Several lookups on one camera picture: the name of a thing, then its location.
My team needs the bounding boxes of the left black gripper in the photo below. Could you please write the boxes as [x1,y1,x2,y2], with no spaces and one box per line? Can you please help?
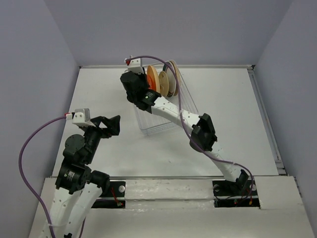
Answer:
[82,114,121,163]

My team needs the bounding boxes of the orange translucent plate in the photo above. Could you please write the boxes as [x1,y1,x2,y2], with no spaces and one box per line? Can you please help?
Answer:
[147,74,156,91]

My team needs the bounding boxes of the tan round plate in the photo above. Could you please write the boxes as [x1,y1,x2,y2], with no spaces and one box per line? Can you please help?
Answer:
[147,65,160,93]

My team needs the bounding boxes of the small cream plate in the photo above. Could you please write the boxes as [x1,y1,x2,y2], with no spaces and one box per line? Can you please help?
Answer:
[158,71,169,97]

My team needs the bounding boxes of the white plate with green rim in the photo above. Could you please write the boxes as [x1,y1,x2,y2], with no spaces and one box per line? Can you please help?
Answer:
[163,61,176,98]

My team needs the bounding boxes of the beige plate with leaf design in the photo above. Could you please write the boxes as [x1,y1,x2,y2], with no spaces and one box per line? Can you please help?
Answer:
[169,60,181,97]

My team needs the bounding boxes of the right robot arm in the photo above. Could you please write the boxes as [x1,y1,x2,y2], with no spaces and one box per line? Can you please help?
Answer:
[120,71,254,199]

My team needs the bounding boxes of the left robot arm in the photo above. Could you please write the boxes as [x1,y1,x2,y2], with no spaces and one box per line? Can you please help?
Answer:
[40,112,121,238]

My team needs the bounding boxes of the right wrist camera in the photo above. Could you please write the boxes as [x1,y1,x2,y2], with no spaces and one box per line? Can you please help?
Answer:
[125,58,145,74]

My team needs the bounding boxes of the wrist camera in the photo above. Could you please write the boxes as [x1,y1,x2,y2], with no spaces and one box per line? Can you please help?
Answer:
[72,108,91,126]
[125,58,145,74]

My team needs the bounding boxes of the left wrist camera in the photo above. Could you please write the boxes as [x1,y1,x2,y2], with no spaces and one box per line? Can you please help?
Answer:
[72,108,91,126]

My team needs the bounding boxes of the white wire dish rack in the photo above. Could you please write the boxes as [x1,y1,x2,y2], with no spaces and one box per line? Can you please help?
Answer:
[133,71,199,136]

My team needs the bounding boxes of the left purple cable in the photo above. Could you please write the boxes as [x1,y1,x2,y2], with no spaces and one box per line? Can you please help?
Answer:
[19,113,86,238]

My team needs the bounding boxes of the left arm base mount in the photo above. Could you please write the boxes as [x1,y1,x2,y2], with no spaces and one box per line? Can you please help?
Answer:
[92,180,126,209]

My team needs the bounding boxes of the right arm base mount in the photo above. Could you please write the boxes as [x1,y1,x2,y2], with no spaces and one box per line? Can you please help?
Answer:
[212,180,260,208]

